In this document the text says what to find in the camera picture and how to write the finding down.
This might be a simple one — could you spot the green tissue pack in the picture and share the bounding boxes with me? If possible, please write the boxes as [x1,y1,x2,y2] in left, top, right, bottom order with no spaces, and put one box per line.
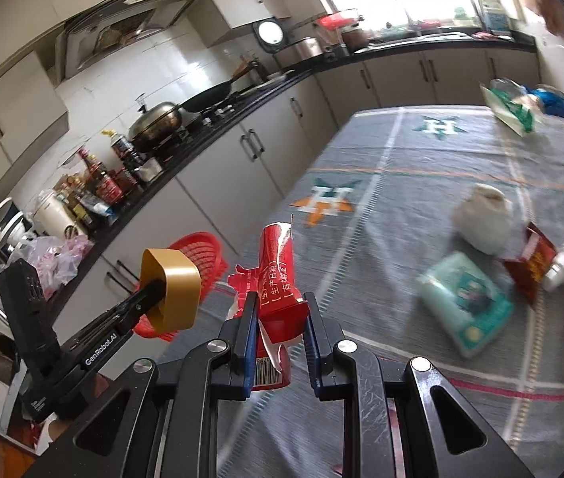
[418,251,514,359]

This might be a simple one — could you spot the small white container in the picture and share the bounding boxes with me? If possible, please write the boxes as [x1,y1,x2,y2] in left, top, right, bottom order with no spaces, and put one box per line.
[135,156,164,183]

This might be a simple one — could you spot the cluster of condiment bottles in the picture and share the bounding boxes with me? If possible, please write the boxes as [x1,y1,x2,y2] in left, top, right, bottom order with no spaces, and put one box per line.
[52,148,118,232]

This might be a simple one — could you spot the green and clear plastic bag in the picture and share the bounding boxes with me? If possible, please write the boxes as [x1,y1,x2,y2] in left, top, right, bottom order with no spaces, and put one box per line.
[480,78,544,138]

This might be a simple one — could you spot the gold tape roll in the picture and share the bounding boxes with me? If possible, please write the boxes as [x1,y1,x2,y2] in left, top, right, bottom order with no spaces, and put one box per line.
[139,247,201,332]

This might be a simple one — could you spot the white upper kitchen cabinets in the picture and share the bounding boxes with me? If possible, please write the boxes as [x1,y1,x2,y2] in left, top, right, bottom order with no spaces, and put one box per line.
[0,0,328,201]

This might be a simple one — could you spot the grey patterned tablecloth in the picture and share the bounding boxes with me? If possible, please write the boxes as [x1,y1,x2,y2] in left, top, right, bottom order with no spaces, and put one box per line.
[157,106,564,478]

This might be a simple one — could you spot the steel pot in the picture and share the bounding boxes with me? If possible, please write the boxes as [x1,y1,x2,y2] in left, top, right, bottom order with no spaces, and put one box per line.
[281,36,326,61]

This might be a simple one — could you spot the black kitchen countertop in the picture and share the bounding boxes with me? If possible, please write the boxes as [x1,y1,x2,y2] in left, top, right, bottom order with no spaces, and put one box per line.
[0,35,537,319]

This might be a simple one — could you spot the red plastic mesh basket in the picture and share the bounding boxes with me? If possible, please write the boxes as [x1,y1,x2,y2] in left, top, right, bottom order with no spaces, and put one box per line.
[131,231,231,342]

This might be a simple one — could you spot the pink plastic bags on counter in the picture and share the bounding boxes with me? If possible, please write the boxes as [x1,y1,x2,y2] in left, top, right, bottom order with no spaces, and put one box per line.
[14,233,94,300]

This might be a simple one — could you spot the blue plastic bag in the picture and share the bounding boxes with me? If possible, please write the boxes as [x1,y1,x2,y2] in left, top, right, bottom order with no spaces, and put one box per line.
[531,86,564,121]

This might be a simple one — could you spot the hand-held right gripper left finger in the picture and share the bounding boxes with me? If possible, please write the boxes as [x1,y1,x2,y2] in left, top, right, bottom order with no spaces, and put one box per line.
[22,291,260,478]

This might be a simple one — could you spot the red basin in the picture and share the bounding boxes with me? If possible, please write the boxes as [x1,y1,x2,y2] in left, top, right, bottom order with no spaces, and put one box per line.
[316,8,361,31]

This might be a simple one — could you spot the dark red snack packet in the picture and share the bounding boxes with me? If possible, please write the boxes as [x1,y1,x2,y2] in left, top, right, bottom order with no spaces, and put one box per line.
[503,221,559,310]

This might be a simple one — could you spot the rice cooker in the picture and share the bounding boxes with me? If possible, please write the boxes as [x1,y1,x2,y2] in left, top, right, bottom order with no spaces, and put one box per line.
[251,16,289,57]

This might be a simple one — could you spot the steel wok with lid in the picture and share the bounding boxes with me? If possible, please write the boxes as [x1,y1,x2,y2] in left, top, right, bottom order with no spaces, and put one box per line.
[127,92,184,153]

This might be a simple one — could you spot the large red torn wrapper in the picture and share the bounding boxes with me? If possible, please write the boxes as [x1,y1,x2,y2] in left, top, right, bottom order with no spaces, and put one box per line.
[226,221,311,392]

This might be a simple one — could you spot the brown clay pot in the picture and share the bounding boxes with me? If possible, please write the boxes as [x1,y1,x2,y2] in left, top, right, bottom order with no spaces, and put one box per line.
[340,27,377,53]

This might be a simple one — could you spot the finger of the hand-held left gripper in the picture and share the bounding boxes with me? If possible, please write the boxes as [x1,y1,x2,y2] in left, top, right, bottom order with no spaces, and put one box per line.
[105,281,168,328]

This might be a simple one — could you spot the range hood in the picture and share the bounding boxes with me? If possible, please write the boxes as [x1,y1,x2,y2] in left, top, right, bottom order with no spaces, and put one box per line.
[54,0,209,81]

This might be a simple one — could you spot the white kitchen base cabinets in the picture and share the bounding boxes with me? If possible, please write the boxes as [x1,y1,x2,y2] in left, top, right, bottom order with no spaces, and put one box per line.
[52,46,537,342]

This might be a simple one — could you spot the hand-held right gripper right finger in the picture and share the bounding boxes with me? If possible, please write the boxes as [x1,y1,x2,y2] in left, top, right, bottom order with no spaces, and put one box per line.
[304,292,537,478]

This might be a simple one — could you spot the dark soy sauce bottle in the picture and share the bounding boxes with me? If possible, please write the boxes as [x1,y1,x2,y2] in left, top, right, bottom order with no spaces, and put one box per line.
[109,131,144,171]

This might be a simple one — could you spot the red label sauce bottle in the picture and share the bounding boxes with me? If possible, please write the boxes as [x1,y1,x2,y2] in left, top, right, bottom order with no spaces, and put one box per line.
[89,156,124,203]

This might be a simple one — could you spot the black wok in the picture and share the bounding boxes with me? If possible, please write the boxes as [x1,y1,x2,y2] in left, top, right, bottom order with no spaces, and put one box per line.
[179,66,259,114]

